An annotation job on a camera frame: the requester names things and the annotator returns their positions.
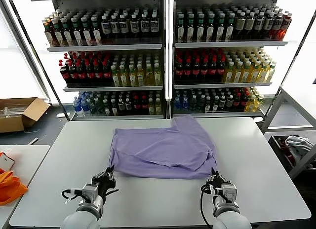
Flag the purple printed t-shirt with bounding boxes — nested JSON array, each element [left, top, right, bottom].
[[108, 114, 219, 180]]

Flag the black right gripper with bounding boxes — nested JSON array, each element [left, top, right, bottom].
[[206, 168, 231, 194]]

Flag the grey metal rack frame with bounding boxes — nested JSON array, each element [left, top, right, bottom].
[[260, 84, 316, 180]]

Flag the grey slanted frame post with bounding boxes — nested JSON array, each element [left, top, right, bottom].
[[0, 0, 52, 104]]

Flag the black storage crate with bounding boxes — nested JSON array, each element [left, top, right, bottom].
[[268, 134, 316, 174]]

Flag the dark bottle white cap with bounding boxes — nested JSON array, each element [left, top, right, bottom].
[[129, 13, 140, 39], [103, 99, 112, 116], [218, 95, 227, 113], [149, 13, 160, 38], [110, 98, 119, 116], [204, 96, 213, 113], [100, 14, 112, 39], [226, 94, 235, 113], [211, 95, 220, 113], [124, 98, 133, 115], [118, 13, 129, 39], [117, 98, 126, 115], [263, 11, 275, 39], [110, 14, 120, 39], [140, 13, 151, 38], [254, 11, 266, 39]]

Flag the orange cloth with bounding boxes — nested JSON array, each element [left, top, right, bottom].
[[0, 151, 28, 206]]

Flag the dark bottle green cap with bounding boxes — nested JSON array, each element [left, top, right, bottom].
[[225, 13, 235, 41], [90, 15, 102, 45], [176, 13, 186, 42], [80, 16, 92, 46], [186, 13, 196, 42], [196, 13, 205, 42], [215, 13, 225, 42], [205, 13, 215, 42], [71, 16, 82, 46], [51, 18, 64, 47], [61, 17, 73, 46]]

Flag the crumpled grey cloth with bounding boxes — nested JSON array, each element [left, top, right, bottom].
[[284, 135, 315, 161]]

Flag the small white box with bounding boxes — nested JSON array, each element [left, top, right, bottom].
[[0, 154, 15, 171]]

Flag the dark bottle beige label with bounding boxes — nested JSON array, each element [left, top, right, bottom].
[[234, 12, 245, 40], [244, 11, 256, 40]]

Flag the grey metal bottle shelf unit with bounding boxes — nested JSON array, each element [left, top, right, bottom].
[[26, 0, 166, 121], [167, 0, 306, 119]]

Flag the green tinted water bottle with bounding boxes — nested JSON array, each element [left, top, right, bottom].
[[189, 95, 198, 113], [96, 98, 105, 116], [197, 95, 206, 113], [88, 98, 98, 116]]

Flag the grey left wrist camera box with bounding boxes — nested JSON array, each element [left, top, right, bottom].
[[81, 183, 99, 202]]

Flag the black left camera cable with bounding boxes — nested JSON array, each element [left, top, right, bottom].
[[61, 188, 83, 201]]

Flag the open brown cardboard box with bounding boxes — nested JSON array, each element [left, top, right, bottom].
[[0, 97, 51, 133]]

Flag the white packing strips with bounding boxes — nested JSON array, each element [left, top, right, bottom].
[[0, 104, 27, 118]]

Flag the cola bottle red cap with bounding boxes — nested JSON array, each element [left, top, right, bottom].
[[59, 60, 71, 85], [233, 92, 242, 113], [140, 95, 149, 115], [174, 58, 184, 82], [101, 62, 112, 86], [132, 95, 141, 115], [68, 62, 79, 85], [76, 62, 86, 85], [208, 58, 218, 82], [200, 58, 210, 82], [84, 62, 95, 86], [183, 58, 193, 82], [240, 92, 249, 113], [93, 62, 103, 86], [217, 57, 227, 82], [192, 58, 201, 82]]

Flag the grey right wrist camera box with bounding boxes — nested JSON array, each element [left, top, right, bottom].
[[221, 183, 237, 202]]

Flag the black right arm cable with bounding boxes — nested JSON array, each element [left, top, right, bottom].
[[200, 183, 215, 227]]

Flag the red tea bottle white label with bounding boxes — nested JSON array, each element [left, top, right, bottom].
[[43, 19, 54, 47]]

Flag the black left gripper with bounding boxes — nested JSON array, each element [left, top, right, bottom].
[[91, 167, 116, 196]]

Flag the black slanted frame post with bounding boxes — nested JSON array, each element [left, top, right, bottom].
[[5, 0, 71, 121]]

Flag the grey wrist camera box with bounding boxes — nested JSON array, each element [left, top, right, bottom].
[[221, 183, 237, 202], [81, 183, 99, 202]]

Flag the red drink bottle white cap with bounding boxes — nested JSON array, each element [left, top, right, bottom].
[[280, 11, 292, 41], [271, 11, 284, 39]]

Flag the red cloth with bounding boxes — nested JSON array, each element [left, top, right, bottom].
[[276, 137, 297, 165]]

